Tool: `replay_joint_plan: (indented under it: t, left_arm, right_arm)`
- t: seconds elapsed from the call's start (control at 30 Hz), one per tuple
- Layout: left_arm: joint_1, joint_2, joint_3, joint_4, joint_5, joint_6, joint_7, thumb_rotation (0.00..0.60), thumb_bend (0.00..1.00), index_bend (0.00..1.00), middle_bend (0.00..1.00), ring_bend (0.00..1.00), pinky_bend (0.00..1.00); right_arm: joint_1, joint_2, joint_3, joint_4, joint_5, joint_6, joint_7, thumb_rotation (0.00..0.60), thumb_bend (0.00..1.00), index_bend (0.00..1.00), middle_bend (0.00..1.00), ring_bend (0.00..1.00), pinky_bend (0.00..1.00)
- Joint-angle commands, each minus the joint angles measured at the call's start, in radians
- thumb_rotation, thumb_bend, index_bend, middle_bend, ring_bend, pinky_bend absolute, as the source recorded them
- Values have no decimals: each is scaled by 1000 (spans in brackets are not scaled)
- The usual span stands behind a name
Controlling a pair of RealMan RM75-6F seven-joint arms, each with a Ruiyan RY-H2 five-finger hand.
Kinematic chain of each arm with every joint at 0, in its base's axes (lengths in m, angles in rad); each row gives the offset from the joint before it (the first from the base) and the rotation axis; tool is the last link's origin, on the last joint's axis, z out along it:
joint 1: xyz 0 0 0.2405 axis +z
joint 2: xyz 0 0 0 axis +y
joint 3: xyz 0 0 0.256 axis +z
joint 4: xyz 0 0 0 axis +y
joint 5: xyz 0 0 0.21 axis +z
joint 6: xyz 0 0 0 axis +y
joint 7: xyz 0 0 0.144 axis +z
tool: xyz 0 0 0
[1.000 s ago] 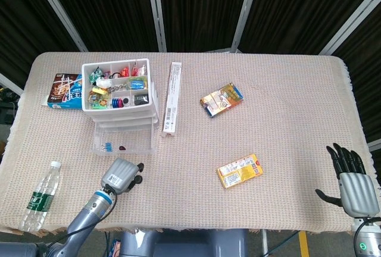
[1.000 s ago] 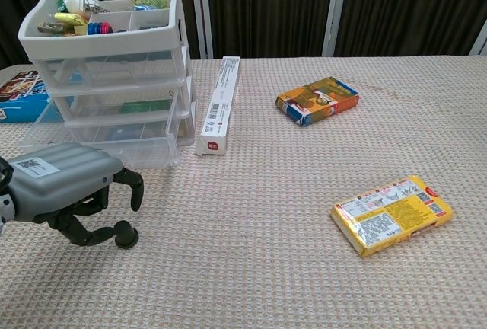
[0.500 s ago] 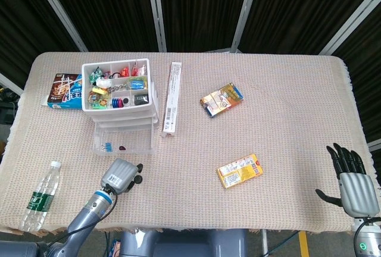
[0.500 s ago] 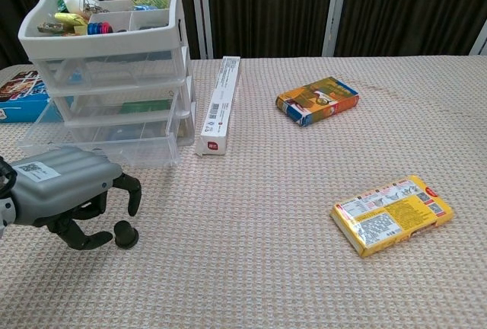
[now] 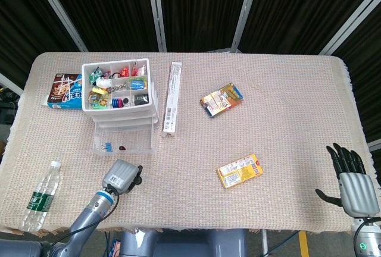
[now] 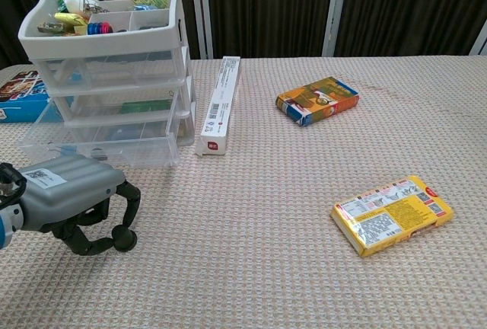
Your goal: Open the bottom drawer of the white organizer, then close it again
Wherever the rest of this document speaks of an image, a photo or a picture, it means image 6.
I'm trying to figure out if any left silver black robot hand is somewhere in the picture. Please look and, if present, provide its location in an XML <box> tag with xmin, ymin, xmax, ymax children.
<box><xmin>14</xmin><ymin>155</ymin><xmax>141</xmax><ymax>257</ymax></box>

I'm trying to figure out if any black round cap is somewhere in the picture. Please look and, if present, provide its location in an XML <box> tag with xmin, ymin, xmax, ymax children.
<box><xmin>111</xmin><ymin>226</ymin><xmax>137</xmax><ymax>252</ymax></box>

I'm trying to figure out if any clear drawer with binder clips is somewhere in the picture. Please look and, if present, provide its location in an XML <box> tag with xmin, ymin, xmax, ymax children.
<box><xmin>18</xmin><ymin>115</ymin><xmax>182</xmax><ymax>168</ymax></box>

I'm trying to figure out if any blue brown cookie box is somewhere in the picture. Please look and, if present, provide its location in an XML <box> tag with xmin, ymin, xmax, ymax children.
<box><xmin>0</xmin><ymin>71</ymin><xmax>64</xmax><ymax>124</ymax></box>

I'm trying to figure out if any colourful snack packet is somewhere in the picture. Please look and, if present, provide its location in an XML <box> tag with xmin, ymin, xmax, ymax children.
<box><xmin>275</xmin><ymin>75</ymin><xmax>361</xmax><ymax>127</ymax></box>

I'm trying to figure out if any yellow printed box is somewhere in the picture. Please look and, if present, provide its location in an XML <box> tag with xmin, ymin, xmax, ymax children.
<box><xmin>329</xmin><ymin>175</ymin><xmax>454</xmax><ymax>257</ymax></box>

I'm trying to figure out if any green orange candy packet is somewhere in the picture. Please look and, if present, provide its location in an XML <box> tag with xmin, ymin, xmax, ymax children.
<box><xmin>37</xmin><ymin>20</ymin><xmax>77</xmax><ymax>36</ymax></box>

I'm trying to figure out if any stack of coloured discs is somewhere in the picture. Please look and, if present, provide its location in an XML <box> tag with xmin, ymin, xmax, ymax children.
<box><xmin>87</xmin><ymin>20</ymin><xmax>114</xmax><ymax>36</ymax></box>

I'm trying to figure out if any long white carton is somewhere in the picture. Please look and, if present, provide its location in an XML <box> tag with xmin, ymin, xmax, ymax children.
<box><xmin>194</xmin><ymin>56</ymin><xmax>242</xmax><ymax>157</ymax></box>

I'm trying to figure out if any yellow foil candy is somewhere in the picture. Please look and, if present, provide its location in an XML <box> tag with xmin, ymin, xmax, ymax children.
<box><xmin>53</xmin><ymin>11</ymin><xmax>89</xmax><ymax>26</ymax></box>

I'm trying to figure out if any beige woven tablecloth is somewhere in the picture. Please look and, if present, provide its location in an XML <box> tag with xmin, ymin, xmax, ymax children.
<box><xmin>0</xmin><ymin>54</ymin><xmax>487</xmax><ymax>329</ymax></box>

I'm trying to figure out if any white plastic drawer organizer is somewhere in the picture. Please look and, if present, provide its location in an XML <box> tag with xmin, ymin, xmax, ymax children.
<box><xmin>18</xmin><ymin>0</ymin><xmax>197</xmax><ymax>147</ymax></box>

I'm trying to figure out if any metal keychain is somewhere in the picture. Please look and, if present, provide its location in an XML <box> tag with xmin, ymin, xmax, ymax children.
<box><xmin>84</xmin><ymin>0</ymin><xmax>110</xmax><ymax>14</ymax></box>

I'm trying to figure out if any white partition frame post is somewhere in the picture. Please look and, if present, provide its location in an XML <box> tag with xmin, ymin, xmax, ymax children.
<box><xmin>469</xmin><ymin>20</ymin><xmax>487</xmax><ymax>56</ymax></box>
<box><xmin>321</xmin><ymin>0</ymin><xmax>351</xmax><ymax>58</ymax></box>
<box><xmin>189</xmin><ymin>0</ymin><xmax>214</xmax><ymax>59</ymax></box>

